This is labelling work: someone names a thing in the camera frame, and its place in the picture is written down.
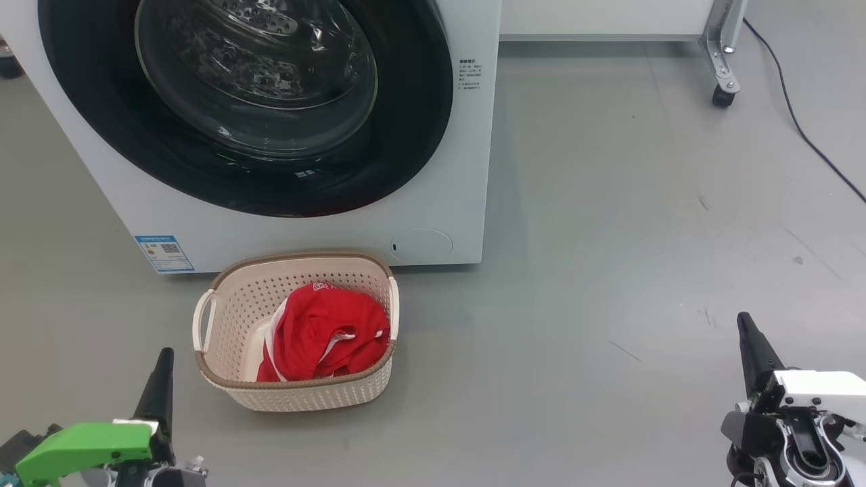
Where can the black printed text label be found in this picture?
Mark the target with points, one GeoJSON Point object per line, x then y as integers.
{"type": "Point", "coordinates": [470, 74]}

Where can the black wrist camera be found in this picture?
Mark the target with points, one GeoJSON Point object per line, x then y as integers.
{"type": "Point", "coordinates": [20, 446]}
{"type": "Point", "coordinates": [751, 433]}

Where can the round filter cover flap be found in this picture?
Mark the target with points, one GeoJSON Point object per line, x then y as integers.
{"type": "Point", "coordinates": [421, 246]}

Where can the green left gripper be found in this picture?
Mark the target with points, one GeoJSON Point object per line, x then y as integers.
{"type": "Point", "coordinates": [88, 443]}

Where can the round dark washing machine door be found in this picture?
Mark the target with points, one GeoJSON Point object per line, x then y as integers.
{"type": "Point", "coordinates": [413, 122]}

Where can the blue energy label sticker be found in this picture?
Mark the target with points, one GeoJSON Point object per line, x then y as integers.
{"type": "Point", "coordinates": [164, 253]}

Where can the metal partition leg with caster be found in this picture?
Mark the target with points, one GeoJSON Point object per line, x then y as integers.
{"type": "Point", "coordinates": [720, 64]}

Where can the cream perforated laundry basket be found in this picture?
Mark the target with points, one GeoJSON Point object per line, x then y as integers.
{"type": "Point", "coordinates": [298, 396]}

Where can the white front-load washing machine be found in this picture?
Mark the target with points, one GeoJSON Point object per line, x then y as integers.
{"type": "Point", "coordinates": [304, 237]}

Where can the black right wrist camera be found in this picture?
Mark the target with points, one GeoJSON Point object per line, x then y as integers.
{"type": "Point", "coordinates": [751, 433]}

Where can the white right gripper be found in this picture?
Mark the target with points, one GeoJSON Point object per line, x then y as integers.
{"type": "Point", "coordinates": [825, 389]}

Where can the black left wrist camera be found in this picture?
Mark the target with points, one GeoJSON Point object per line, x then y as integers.
{"type": "Point", "coordinates": [20, 446]}

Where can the red garment white trim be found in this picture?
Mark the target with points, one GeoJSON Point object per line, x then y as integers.
{"type": "Point", "coordinates": [269, 370]}
{"type": "Point", "coordinates": [325, 325]}

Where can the steel washing machine drum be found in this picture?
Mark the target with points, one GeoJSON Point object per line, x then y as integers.
{"type": "Point", "coordinates": [270, 81]}

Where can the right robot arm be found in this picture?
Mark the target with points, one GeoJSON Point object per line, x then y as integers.
{"type": "Point", "coordinates": [812, 460]}

